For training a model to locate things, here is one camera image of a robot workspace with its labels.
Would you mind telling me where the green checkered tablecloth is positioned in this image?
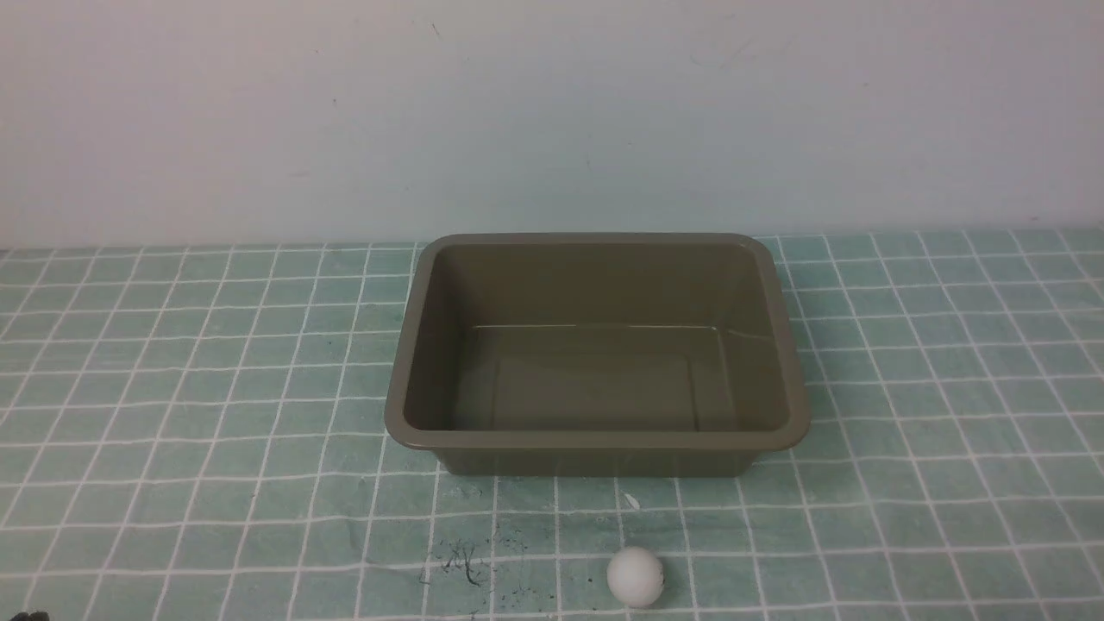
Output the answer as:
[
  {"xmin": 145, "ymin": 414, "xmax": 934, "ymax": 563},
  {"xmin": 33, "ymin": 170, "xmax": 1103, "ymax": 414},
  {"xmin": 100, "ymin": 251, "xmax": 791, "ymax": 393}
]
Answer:
[{"xmin": 1, "ymin": 225, "xmax": 1103, "ymax": 620}]

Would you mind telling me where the olive green plastic bin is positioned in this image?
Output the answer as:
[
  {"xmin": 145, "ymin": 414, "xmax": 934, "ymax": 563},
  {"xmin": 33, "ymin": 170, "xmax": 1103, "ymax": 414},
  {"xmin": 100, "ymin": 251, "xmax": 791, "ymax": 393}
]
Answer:
[{"xmin": 384, "ymin": 233, "xmax": 813, "ymax": 477}]

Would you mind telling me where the white ping-pong ball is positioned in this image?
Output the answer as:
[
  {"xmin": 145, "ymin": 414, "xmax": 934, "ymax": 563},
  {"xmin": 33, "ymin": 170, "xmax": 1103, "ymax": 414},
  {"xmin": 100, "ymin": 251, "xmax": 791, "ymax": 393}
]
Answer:
[{"xmin": 606, "ymin": 546, "xmax": 666, "ymax": 609}]

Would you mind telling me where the black object at corner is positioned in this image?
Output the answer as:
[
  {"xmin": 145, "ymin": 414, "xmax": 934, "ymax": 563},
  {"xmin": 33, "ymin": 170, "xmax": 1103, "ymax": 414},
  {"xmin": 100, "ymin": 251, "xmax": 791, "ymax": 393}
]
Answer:
[{"xmin": 10, "ymin": 611, "xmax": 51, "ymax": 621}]

